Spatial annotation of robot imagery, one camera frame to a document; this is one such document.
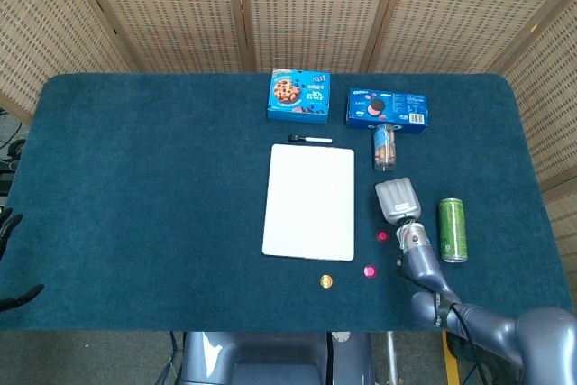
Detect green drink can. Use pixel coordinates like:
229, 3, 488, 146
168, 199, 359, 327
438, 197, 468, 264

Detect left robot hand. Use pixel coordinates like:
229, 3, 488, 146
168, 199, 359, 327
0, 207, 45, 314

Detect grey-blue robot torso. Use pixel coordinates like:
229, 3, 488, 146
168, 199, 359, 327
179, 331, 375, 385

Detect yellow floor tape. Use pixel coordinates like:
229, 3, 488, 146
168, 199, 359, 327
443, 333, 462, 385

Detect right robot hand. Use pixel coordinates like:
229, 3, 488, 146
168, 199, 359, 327
374, 177, 423, 227

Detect woven bamboo folding screen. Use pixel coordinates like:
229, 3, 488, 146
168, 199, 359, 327
0, 0, 577, 242

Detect blue cable under table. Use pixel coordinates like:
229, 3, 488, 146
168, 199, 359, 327
165, 331, 182, 385

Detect metal table leg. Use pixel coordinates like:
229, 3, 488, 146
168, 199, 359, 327
386, 331, 400, 385

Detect clear jar of biscuit sticks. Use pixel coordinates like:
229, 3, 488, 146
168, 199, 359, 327
371, 123, 398, 173

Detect light blue cookie box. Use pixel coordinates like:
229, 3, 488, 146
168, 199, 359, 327
266, 68, 332, 126

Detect black floor cables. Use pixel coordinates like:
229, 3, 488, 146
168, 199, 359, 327
0, 109, 29, 197

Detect whiteboard marker pen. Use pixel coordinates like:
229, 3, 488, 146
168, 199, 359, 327
288, 133, 334, 144

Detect white magnetic whiteboard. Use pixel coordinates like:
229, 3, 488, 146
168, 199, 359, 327
261, 143, 356, 263

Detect dark blue Oreo box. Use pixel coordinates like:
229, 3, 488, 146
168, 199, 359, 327
345, 87, 429, 135

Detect dark blue table cloth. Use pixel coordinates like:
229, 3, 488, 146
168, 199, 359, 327
0, 72, 573, 333

